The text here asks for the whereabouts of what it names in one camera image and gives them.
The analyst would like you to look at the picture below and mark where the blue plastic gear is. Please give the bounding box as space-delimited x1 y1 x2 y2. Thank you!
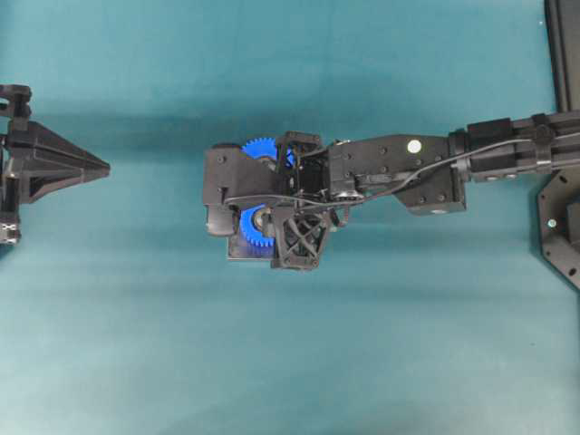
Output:
239 205 275 247
242 137 277 160

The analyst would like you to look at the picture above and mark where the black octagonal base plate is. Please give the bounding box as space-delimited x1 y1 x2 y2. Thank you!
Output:
536 169 579 290

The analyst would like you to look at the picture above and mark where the black cable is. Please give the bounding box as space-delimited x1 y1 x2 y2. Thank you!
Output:
223 138 540 206

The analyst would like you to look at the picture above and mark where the black fixture base plate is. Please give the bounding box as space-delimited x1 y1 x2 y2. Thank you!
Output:
227 234 274 261

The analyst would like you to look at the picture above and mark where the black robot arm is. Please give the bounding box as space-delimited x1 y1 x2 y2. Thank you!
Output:
1 84 579 270

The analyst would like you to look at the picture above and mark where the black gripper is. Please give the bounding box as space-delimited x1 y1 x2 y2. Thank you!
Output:
269 131 332 270

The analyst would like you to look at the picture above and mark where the opposite black gripper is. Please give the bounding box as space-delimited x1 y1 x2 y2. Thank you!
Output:
1 84 111 245

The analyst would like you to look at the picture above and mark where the black aluminium frame rail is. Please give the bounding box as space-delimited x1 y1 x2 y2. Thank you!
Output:
544 0 580 111

